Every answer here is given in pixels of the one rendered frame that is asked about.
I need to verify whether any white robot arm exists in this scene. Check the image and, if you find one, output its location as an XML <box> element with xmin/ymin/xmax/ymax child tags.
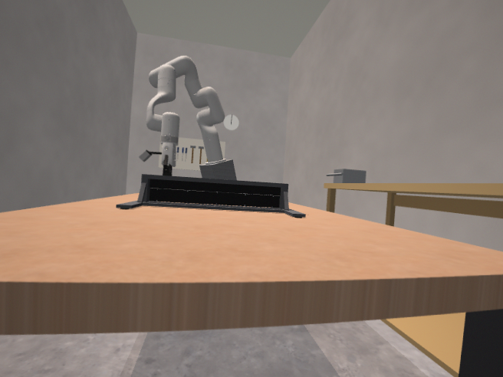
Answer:
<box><xmin>146</xmin><ymin>56</ymin><xmax>226</xmax><ymax>165</ymax></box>

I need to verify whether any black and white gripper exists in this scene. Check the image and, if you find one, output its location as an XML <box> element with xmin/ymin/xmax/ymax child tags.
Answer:
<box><xmin>160</xmin><ymin>142</ymin><xmax>178</xmax><ymax>176</ymax></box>

